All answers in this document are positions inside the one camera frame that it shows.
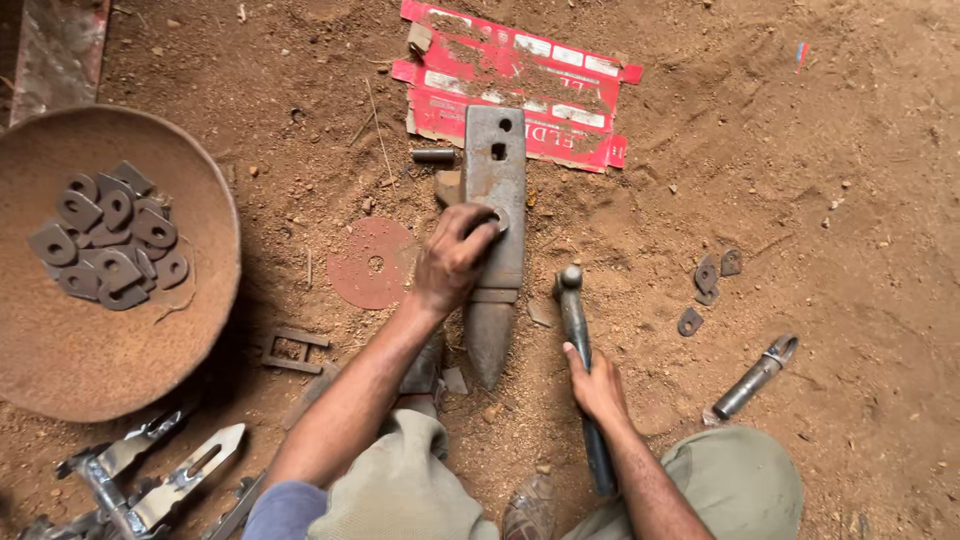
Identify red abrasive disc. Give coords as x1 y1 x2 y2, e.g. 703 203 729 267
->
327 217 420 311

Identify rusty round metal pan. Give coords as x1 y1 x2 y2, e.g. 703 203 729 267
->
0 104 243 424

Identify rectangular metal frame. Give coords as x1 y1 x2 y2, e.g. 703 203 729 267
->
258 325 332 375

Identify person's blue sleeve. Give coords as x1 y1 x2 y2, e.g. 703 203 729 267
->
241 480 332 540

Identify grey steel anvil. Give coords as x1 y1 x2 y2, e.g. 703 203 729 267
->
459 105 528 392

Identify heap of shiny metal brackets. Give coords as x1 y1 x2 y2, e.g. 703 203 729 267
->
15 405 268 540

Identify flattened red cardboard box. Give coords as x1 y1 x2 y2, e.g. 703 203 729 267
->
390 0 645 174

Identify metal pipe with ring end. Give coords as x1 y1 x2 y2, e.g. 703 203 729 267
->
710 333 801 422

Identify shiny slotted pointed metal bar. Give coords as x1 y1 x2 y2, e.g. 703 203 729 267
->
126 423 248 535

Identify person's left hand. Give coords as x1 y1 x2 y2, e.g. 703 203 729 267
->
411 202 502 321

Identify person's brown shoe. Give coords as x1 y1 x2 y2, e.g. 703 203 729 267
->
501 473 557 540

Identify rusty flat metal bar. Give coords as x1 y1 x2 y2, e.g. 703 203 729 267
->
280 363 343 433

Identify steel ball-peen hammer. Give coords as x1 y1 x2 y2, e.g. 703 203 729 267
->
553 264 621 498

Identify person's grey shoe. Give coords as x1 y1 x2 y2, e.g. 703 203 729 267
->
396 330 449 419

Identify person's right hand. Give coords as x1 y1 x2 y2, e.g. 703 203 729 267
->
562 342 636 433

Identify rusty metal sheet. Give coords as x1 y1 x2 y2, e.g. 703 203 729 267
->
0 0 113 130

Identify person's khaki trousers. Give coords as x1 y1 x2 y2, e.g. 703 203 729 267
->
306 408 805 540

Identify pile of holed metal plates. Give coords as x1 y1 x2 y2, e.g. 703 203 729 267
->
28 159 191 312

